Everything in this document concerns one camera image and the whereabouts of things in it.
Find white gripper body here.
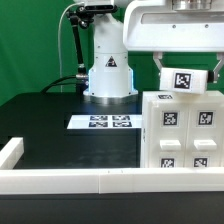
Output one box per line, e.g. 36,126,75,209
123,0,224,52

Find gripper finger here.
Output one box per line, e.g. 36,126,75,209
153,52,163,70
207,52,224,83

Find small white cabinet top block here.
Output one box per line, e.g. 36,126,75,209
159,67,208,94

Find white cabinet body box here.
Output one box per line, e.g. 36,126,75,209
140,91,224,168

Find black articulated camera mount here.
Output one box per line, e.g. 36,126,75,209
65,4,118,82

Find white hanging cable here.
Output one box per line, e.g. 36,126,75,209
57,2,86,94

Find flat white tagged base plate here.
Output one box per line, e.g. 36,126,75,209
67,114,142,130

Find black floor cables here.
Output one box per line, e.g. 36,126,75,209
40,75,89,94

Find white U-shaped fence frame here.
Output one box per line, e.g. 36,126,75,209
0,137,224,195

